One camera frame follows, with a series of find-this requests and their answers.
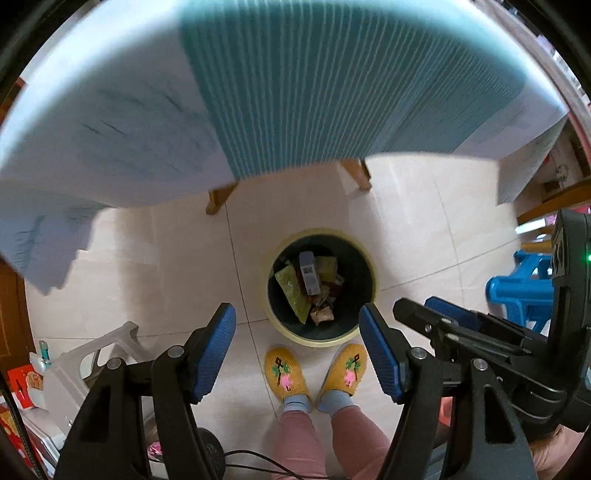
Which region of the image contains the white plastic stool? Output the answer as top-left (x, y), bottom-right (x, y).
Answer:
top-left (34, 320), bottom-right (140, 446)

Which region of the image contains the red snack wrapper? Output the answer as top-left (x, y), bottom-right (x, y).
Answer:
top-left (322, 276), bottom-right (345, 302)

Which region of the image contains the person's right hand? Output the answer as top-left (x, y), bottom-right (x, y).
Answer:
top-left (529, 424), bottom-right (588, 480)

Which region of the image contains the orange plastic object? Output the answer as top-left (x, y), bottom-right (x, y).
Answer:
top-left (438, 396), bottom-right (456, 428)

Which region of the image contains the black round base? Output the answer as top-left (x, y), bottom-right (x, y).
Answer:
top-left (196, 427), bottom-right (228, 480)

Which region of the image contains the green yellow snack packet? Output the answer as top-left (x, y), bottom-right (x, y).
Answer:
top-left (273, 262), bottom-right (315, 325)

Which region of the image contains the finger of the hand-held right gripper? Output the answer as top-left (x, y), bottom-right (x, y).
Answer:
top-left (424, 296), bottom-right (525, 334)
top-left (392, 298), bottom-right (467, 344)

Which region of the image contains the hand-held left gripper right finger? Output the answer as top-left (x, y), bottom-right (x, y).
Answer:
top-left (358, 302), bottom-right (539, 480)

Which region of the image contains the white printed tablecloth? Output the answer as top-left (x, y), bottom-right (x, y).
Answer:
top-left (0, 0), bottom-right (571, 297)

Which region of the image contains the person's right leg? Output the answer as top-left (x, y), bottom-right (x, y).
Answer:
top-left (316, 391), bottom-right (394, 480)

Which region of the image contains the person's left leg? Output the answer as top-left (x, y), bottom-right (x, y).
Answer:
top-left (274, 396), bottom-right (329, 480)

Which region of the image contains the black cable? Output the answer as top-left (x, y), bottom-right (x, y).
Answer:
top-left (222, 449), bottom-right (334, 480)

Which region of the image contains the pale yellow carton box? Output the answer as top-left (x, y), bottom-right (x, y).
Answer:
top-left (314, 256), bottom-right (339, 281)

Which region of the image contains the white barcode box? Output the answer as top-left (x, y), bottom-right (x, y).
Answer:
top-left (298, 250), bottom-right (322, 296)

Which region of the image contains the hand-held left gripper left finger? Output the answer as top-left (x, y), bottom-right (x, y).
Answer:
top-left (54, 302), bottom-right (237, 480)

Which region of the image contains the teal striped table mat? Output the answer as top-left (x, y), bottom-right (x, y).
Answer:
top-left (179, 0), bottom-right (530, 182)

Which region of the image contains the wooden chair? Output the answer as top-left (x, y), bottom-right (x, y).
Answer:
top-left (516, 176), bottom-right (591, 228)

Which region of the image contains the round yellow-rimmed trash can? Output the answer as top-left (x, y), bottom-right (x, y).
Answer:
top-left (264, 228), bottom-right (380, 348)

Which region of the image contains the blue plastic stool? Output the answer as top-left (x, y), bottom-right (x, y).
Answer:
top-left (485, 249), bottom-right (562, 334)

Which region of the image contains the red printed box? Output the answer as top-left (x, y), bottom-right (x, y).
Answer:
top-left (6, 364), bottom-right (48, 412)

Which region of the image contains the yellow knitted slipper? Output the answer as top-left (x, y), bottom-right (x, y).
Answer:
top-left (320, 343), bottom-right (370, 398)
top-left (264, 346), bottom-right (311, 402)

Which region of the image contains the person's leg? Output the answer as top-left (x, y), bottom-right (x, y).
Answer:
top-left (274, 396), bottom-right (329, 480)
top-left (316, 391), bottom-right (394, 480)

